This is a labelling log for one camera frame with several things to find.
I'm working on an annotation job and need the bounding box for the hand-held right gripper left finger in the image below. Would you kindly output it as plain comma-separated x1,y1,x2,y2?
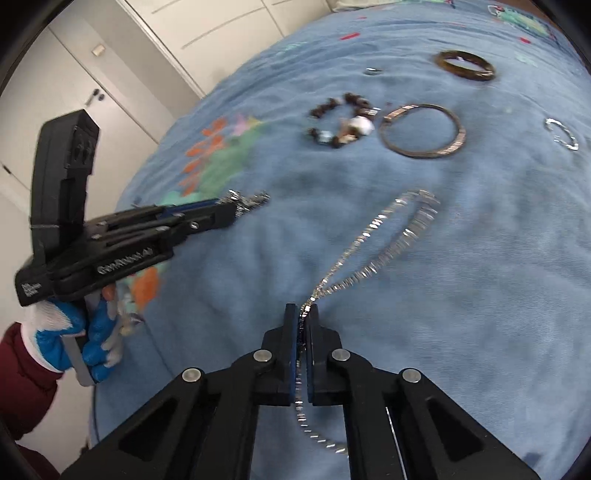
60,303,297,480

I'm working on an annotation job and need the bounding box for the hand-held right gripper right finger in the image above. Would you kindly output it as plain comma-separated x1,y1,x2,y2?
304,306,542,480

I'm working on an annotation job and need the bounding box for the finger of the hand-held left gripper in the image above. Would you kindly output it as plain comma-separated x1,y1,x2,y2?
92,198,220,232
90,202,238,252

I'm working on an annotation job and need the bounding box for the small silver charm bracelet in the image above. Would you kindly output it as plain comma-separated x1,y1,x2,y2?
226,191,271,215

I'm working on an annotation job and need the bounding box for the long silver chain necklace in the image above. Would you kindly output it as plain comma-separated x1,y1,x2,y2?
293,188,441,457

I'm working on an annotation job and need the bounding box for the dark beaded bracelet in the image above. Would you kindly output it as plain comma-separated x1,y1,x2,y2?
307,92,376,149

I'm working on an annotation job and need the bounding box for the thin metal bangle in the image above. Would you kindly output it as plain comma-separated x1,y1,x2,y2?
381,104,466,160

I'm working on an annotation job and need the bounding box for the dark brown bangle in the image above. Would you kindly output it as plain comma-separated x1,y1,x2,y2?
434,50,496,83

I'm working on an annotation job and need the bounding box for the person's left forearm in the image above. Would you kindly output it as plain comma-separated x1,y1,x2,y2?
0,322,65,478

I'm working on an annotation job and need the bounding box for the person's left hand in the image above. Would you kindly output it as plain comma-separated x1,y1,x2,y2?
21,284,127,384

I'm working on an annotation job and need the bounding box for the white wardrobe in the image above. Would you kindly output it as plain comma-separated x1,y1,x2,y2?
0,0,335,227

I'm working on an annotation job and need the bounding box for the twisted silver hoop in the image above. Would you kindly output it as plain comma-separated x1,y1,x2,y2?
544,117,580,151

